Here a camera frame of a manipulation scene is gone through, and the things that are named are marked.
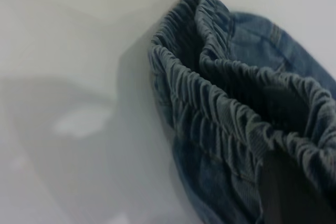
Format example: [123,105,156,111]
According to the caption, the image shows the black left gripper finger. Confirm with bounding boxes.
[258,153,336,224]
[264,84,308,127]

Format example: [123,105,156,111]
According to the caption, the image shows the blue denim kids pants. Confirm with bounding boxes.
[147,0,336,224]

